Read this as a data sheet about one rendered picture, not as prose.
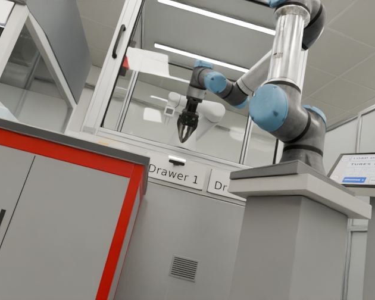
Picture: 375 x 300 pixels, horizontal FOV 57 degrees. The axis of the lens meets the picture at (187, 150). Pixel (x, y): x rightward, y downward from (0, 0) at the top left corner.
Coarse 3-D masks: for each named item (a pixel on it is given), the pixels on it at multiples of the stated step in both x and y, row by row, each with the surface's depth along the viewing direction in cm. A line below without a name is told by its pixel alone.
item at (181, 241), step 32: (160, 192) 157; (160, 224) 153; (192, 224) 155; (224, 224) 157; (128, 256) 148; (160, 256) 150; (192, 256) 151; (224, 256) 153; (128, 288) 144; (160, 288) 146; (192, 288) 148; (224, 288) 149
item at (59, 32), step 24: (24, 0) 147; (48, 0) 167; (72, 0) 197; (48, 24) 175; (72, 24) 207; (0, 48) 141; (48, 48) 183; (72, 48) 218; (0, 72) 142; (72, 72) 230; (72, 96) 245
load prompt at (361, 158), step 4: (352, 156) 172; (356, 156) 171; (360, 156) 169; (364, 156) 168; (368, 156) 167; (372, 156) 166; (352, 160) 169; (356, 160) 167; (360, 160) 166; (364, 160) 165; (368, 160) 163; (372, 160) 162
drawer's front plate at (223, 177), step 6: (216, 174) 161; (222, 174) 161; (228, 174) 162; (210, 180) 160; (216, 180) 160; (222, 180) 161; (228, 180) 161; (210, 186) 159; (216, 186) 159; (222, 186) 160; (228, 186) 160; (210, 192) 159; (216, 192) 159; (222, 192) 159; (228, 192) 159; (234, 198) 160; (240, 198) 159
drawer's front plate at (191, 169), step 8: (152, 160) 159; (160, 160) 159; (168, 160) 160; (176, 160) 160; (152, 168) 158; (168, 168) 159; (176, 168) 159; (184, 168) 160; (192, 168) 160; (200, 168) 161; (152, 176) 157; (160, 176) 157; (168, 176) 158; (176, 176) 158; (184, 176) 159; (192, 176) 159; (200, 176) 160; (184, 184) 158; (192, 184) 158; (200, 184) 159
